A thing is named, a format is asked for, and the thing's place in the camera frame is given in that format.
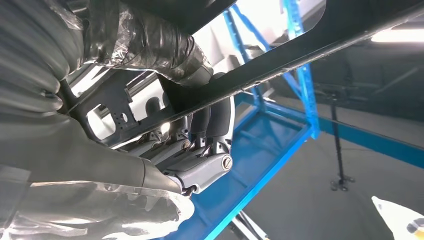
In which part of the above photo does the blue metal shelf rack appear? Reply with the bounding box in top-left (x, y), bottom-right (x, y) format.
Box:
top-left (155, 0), bottom-right (424, 240)

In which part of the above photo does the black stand pole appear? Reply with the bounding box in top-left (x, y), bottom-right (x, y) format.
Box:
top-left (329, 96), bottom-right (356, 193)

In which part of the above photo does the white robot body shell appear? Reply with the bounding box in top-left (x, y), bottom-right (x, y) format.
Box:
top-left (370, 195), bottom-right (424, 240)

